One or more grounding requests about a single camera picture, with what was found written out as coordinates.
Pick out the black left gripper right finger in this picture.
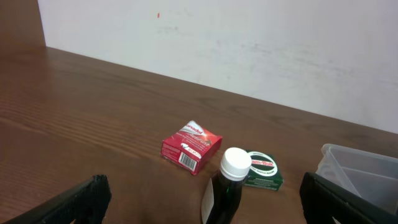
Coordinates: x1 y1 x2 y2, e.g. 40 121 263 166
299 172 397 224

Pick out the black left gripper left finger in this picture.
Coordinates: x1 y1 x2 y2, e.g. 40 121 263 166
4 175 112 224

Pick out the clear plastic container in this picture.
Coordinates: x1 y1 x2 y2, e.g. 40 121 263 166
315 144 397 214

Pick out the green Zam-Buk box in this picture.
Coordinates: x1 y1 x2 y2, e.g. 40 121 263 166
244 151 284 191

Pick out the dark bottle white cap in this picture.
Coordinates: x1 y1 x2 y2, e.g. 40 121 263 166
201 147 251 224

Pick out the red Panadol box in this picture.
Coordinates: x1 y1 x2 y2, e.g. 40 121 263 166
160 121 223 175

